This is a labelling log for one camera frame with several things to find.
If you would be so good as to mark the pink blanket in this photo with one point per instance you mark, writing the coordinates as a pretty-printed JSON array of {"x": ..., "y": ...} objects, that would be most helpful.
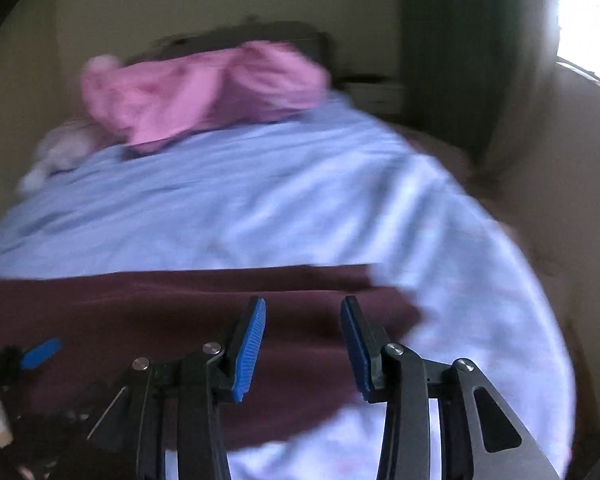
[{"x": 190, "y": 100}]

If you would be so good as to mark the bed with blue striped sheet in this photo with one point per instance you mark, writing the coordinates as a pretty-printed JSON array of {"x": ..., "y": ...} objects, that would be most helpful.
[{"x": 280, "y": 200}]

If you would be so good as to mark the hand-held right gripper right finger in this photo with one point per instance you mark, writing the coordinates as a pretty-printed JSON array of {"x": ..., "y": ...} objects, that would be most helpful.
[{"x": 355, "y": 350}]

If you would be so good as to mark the green curtain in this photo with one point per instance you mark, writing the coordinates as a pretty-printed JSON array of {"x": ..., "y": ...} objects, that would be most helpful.
[{"x": 445, "y": 35}]

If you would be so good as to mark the window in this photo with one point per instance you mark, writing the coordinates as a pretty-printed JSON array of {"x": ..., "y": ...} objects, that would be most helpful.
[{"x": 580, "y": 25}]

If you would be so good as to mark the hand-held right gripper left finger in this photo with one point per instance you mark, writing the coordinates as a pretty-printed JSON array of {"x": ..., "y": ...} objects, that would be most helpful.
[{"x": 247, "y": 350}]

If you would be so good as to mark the bedside table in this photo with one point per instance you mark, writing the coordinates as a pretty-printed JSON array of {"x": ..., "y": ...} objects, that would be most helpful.
[{"x": 380, "y": 97}]

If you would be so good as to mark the grey headboard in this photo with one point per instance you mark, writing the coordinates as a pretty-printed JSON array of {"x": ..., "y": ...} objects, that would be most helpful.
[{"x": 280, "y": 35}]

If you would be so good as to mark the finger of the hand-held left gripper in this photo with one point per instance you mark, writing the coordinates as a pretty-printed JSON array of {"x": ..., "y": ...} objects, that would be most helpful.
[{"x": 40, "y": 352}]

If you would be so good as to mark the maroon pants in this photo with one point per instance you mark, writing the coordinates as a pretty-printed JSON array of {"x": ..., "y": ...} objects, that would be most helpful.
[{"x": 155, "y": 310}]

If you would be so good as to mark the white floral sheet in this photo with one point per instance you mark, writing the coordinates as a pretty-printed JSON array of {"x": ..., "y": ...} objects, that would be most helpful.
[{"x": 60, "y": 150}]

